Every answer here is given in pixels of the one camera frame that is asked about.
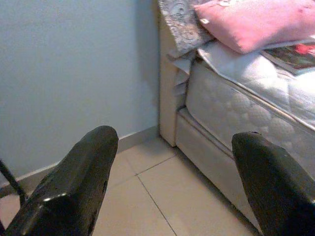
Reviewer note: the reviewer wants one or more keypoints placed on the dark cover paperback book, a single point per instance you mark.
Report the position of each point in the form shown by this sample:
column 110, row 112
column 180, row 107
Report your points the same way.
column 292, row 57

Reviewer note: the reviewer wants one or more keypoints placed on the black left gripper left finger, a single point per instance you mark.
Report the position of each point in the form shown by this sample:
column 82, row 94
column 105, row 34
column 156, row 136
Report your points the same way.
column 73, row 186

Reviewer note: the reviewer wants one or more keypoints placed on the pink pillow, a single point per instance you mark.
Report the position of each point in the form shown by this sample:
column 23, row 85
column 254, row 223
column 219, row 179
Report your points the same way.
column 258, row 24

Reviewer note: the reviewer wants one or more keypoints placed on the grey floral print pillow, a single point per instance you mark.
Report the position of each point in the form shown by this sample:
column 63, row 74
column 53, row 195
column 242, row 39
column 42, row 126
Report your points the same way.
column 182, row 24

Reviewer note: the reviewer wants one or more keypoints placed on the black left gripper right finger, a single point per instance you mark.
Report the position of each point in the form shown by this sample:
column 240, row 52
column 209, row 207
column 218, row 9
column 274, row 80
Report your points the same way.
column 278, row 191

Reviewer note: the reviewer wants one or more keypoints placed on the beige bed base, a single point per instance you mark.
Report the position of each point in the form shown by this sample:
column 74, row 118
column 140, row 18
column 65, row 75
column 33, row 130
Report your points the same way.
column 209, row 159

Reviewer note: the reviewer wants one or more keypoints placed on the white quilted mattress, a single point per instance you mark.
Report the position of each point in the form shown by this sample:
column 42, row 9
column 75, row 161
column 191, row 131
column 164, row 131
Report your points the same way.
column 246, row 98

